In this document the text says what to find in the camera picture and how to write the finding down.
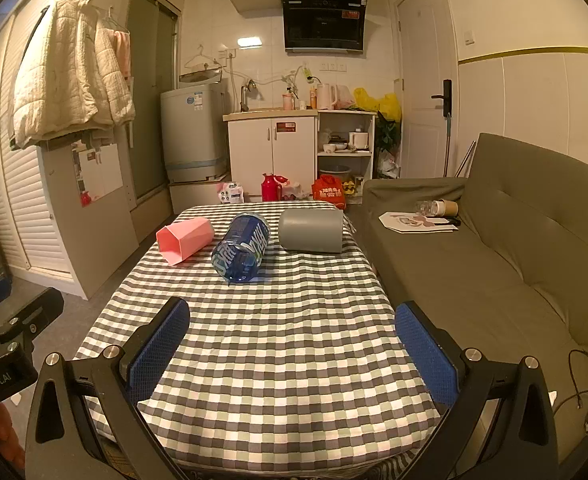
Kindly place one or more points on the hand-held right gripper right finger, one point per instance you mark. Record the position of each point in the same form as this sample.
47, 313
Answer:
426, 360

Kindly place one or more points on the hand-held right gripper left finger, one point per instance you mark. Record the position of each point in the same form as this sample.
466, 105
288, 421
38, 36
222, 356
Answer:
158, 351

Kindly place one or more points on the pink hexagonal cup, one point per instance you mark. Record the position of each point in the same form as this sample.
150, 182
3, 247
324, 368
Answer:
184, 240

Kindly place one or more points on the blue printed cup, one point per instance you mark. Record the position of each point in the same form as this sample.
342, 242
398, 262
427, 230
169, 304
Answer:
241, 250

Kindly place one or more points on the brown paper cup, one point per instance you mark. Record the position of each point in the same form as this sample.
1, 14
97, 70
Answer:
448, 207

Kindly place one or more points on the grey cup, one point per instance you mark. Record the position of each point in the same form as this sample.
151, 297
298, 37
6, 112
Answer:
310, 230

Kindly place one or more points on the orange cloth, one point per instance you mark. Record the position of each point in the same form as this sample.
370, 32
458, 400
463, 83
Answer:
6, 435

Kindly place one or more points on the white louvered wardrobe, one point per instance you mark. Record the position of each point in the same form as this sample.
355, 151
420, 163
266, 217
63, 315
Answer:
29, 210

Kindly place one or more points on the olive green sofa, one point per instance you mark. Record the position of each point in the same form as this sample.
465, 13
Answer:
498, 280

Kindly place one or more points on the checkered tablecloth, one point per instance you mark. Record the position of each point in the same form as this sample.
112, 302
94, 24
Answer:
284, 340

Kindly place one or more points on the white printed board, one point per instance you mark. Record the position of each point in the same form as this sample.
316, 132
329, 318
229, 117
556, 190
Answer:
403, 225

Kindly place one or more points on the clear plastic bottle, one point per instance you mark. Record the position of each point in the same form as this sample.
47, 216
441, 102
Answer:
424, 206

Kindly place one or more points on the white washing machine stand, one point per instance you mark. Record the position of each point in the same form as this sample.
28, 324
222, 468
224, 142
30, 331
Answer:
194, 197

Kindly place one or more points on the white printed package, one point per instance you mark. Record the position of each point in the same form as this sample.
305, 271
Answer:
230, 193

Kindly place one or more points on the red shopping bag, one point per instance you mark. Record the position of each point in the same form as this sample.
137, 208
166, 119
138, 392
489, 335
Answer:
329, 192

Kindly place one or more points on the red thermos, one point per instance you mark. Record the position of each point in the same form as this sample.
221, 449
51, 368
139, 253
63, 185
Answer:
269, 189

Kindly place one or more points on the white open shelf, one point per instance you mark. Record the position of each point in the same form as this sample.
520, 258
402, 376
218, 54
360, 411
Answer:
369, 160

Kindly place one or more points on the white sink cabinet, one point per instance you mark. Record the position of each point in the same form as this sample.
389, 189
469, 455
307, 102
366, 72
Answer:
271, 160

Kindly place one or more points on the grey washing machine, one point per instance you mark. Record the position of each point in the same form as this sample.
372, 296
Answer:
191, 130

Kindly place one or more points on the white quilted jacket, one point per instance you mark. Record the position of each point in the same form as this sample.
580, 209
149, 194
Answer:
59, 75

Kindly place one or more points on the white bowl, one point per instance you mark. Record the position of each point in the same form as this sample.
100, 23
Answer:
329, 148

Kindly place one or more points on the frosted glass door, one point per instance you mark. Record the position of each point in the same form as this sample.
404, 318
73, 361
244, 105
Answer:
149, 110

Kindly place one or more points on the yellow plastic bag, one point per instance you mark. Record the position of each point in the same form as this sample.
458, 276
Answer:
388, 105

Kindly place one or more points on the metal faucet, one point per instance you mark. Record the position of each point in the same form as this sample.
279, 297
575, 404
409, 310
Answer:
245, 95

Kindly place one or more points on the white room door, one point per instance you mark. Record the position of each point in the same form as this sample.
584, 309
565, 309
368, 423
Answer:
423, 85

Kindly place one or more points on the pink garment on hanger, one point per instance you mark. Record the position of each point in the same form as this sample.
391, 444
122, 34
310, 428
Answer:
122, 52

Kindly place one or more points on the grey basin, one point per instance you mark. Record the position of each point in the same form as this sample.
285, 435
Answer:
199, 78

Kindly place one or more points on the pink bottle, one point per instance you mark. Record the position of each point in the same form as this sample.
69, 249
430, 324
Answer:
288, 101

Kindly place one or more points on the white electric kettle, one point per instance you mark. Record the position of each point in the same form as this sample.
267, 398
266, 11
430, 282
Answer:
326, 96

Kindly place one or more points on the black range hood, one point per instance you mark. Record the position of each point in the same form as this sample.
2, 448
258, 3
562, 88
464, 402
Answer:
323, 22

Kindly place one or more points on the wall outlet strip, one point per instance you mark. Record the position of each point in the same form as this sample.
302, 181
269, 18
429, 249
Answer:
334, 66

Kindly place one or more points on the white light switch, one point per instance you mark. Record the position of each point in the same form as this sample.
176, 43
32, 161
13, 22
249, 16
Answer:
469, 37

